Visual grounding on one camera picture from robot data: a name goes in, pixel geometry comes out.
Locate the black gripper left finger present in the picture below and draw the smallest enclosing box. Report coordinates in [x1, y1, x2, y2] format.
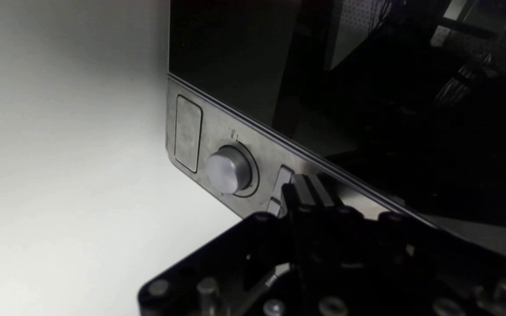
[279, 174, 317, 216]

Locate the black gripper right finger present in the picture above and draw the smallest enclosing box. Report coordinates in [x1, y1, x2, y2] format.
[307, 174, 344, 212]

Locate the silver microwave black door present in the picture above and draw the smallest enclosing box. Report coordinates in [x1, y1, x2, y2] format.
[163, 0, 506, 269]

